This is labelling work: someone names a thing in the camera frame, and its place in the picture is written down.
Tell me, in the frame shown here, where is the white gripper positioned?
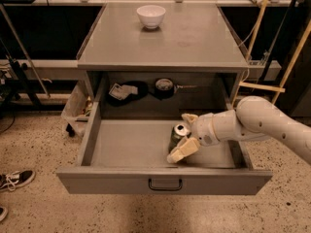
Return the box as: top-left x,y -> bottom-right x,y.
167,114 -> 219,163

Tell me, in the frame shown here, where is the green soda can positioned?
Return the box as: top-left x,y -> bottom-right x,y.
168,122 -> 190,152

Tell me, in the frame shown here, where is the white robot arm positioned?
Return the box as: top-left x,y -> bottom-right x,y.
167,96 -> 311,164

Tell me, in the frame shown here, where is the open grey top drawer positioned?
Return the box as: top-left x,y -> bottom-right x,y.
56,98 -> 272,195

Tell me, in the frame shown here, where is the black pouch with cards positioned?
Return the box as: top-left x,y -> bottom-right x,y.
106,81 -> 149,107

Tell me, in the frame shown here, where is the grey metal cabinet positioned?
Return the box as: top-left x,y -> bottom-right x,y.
78,2 -> 247,118

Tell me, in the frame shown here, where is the clear plastic bin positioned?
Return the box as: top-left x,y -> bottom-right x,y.
61,81 -> 92,137

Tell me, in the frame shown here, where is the white ceramic bowl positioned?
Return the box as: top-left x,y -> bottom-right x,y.
136,5 -> 166,29

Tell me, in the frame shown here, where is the black tripod stand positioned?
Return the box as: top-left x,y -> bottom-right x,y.
0,4 -> 51,109

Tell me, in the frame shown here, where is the black white sneaker upper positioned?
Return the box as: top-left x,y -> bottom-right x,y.
0,170 -> 36,192

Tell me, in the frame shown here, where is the black white sneaker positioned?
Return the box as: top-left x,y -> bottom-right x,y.
0,170 -> 36,192
0,206 -> 8,222

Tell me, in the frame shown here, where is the black white sneaker lower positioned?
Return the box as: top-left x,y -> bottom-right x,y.
0,206 -> 8,222

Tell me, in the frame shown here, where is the black drawer handle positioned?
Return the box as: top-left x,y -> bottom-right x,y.
148,179 -> 183,191

